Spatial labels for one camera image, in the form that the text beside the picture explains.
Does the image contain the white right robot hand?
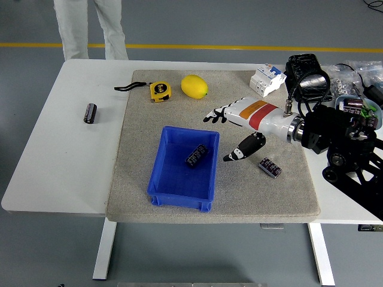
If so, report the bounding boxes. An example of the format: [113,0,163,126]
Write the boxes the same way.
[203,96,296,163]

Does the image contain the blue plastic box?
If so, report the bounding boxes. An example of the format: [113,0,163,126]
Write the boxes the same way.
[145,126,221,212]

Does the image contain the white blue circuit breaker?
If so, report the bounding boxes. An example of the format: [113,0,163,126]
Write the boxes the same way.
[249,63,287,98]

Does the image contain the black wrapped pouch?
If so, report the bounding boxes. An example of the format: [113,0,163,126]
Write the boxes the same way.
[283,53,333,104]

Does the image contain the grey-brown mat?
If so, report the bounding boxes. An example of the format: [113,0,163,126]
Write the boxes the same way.
[106,69,321,224]

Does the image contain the yellow lemon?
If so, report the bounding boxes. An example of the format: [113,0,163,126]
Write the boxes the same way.
[180,74,209,99]

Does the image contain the light blue bowl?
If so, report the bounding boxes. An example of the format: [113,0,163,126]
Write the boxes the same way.
[334,94,383,131]

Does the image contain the clear bag of washers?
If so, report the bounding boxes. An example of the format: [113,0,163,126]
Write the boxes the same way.
[326,63,364,99]

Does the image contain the yellow tape measure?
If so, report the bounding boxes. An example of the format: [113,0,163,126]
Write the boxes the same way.
[114,81,173,103]

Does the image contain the black power adapter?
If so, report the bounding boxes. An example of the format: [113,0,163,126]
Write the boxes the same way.
[362,84,383,106]

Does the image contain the clear plastic bag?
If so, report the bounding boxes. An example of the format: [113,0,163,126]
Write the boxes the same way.
[344,60,383,90]

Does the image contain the white table leg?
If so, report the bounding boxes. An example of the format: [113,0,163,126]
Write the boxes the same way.
[307,222,336,286]
[92,221,118,281]

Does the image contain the person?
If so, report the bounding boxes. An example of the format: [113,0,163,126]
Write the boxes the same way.
[53,0,129,60]

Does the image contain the thin black cable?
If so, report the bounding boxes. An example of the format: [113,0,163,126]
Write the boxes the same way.
[335,62,368,90]

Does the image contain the black floor cable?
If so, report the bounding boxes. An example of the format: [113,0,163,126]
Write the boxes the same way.
[363,0,383,13]

